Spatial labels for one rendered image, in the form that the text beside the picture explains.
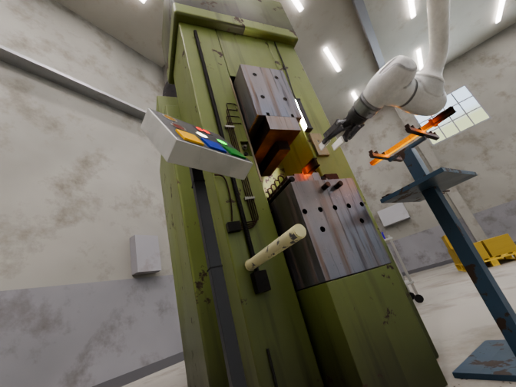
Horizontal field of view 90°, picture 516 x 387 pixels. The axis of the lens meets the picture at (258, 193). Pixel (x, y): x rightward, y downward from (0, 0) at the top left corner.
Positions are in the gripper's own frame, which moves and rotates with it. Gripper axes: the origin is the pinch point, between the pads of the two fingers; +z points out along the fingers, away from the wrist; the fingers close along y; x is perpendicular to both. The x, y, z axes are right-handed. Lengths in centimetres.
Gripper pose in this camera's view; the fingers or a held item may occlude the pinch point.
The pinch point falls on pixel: (330, 143)
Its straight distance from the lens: 119.0
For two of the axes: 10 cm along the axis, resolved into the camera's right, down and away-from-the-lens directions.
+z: -3.6, 4.6, 8.1
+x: -2.6, -8.8, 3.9
